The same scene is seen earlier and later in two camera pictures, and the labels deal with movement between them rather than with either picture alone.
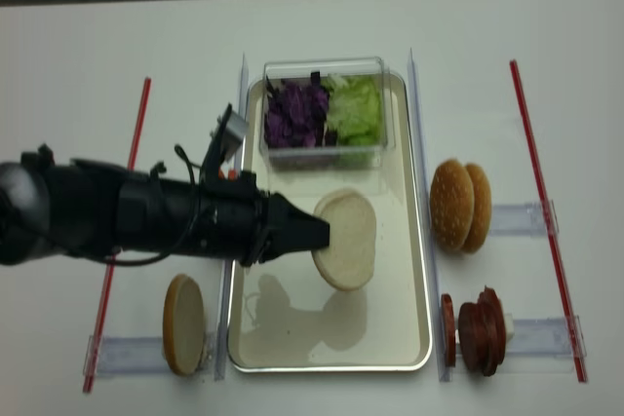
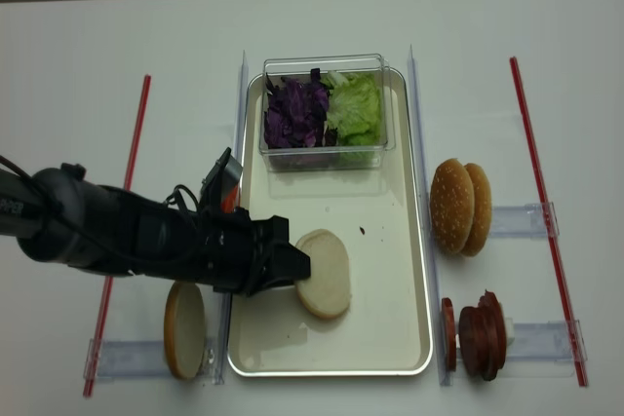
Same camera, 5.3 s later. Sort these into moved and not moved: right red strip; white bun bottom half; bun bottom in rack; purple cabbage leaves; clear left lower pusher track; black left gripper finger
Moved: black left gripper finger; white bun bottom half
Not moved: bun bottom in rack; clear left lower pusher track; purple cabbage leaves; right red strip
